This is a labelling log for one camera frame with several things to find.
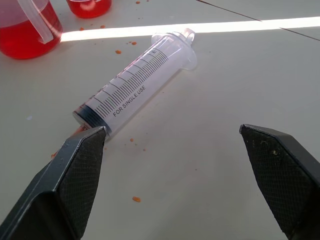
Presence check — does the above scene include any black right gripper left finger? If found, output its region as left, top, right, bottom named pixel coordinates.
left=0, top=125, right=107, bottom=240

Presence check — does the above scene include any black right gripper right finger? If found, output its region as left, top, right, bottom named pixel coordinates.
left=238, top=123, right=320, bottom=240

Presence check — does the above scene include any large clear plastic syringe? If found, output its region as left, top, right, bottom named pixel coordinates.
left=71, top=28, right=198, bottom=139

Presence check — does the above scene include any pitcher with red liquid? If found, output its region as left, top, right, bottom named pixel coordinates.
left=0, top=0, right=64, bottom=60

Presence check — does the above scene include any small clear plastic cup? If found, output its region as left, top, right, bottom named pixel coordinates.
left=65, top=0, right=113, bottom=19

